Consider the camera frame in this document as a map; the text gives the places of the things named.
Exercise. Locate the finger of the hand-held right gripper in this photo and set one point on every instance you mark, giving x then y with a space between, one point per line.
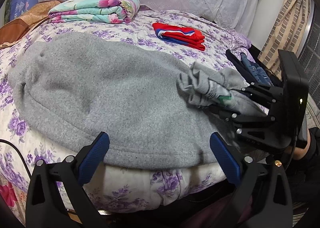
265 92
240 117

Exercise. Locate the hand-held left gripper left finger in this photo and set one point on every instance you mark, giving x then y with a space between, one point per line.
93 160

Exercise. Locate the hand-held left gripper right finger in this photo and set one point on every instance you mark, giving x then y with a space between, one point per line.
225 160

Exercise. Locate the grey fleece pants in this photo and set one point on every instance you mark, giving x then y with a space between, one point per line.
112 98

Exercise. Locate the person's right forearm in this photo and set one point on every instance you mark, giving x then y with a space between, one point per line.
315 148

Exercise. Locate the person's right hand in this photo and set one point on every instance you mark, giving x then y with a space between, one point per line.
303 147

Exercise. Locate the blue jeans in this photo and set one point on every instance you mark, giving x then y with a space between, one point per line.
255 69

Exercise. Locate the grey mesh panel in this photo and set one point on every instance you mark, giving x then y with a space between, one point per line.
311 58

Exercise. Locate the purple floral bedspread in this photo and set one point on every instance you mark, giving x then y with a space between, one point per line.
130 188

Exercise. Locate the beige checked curtain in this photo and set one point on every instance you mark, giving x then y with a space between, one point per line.
285 25

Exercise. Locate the red floral quilt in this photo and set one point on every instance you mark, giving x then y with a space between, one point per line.
10 193

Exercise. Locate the folded red shorts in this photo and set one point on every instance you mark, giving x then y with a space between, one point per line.
180 34

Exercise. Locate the folded floral blanket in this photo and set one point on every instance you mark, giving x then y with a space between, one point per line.
95 8

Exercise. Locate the orange brown patterned cloth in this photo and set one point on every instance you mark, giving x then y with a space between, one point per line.
22 22

